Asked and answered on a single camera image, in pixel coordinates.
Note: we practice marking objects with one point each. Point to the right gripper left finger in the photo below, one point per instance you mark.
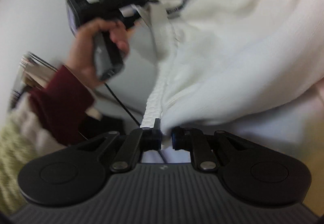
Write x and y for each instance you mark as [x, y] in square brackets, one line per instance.
[82, 173]

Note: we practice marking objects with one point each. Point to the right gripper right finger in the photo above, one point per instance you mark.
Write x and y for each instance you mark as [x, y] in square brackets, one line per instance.
[253, 174]

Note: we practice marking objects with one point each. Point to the white knit zip sweater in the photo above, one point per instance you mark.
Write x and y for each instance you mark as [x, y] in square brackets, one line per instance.
[245, 66]

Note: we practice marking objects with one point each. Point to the person's left hand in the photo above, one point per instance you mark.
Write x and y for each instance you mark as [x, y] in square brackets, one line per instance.
[80, 61]

